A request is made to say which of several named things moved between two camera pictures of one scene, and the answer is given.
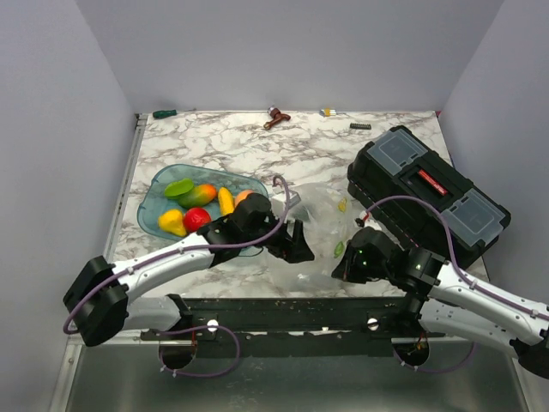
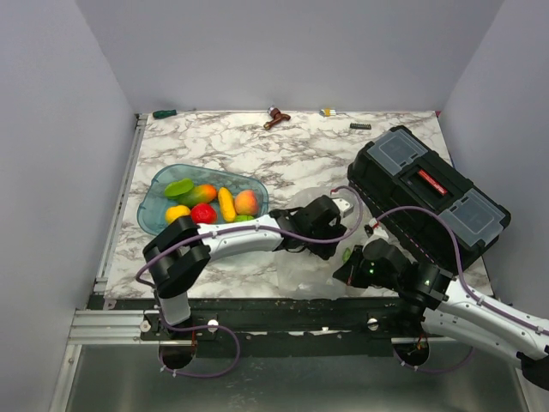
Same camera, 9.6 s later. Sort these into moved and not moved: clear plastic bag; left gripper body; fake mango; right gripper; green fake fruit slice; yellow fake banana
Moved: left gripper body; clear plastic bag
Not moved: fake mango; green fake fruit slice; right gripper; yellow fake banana
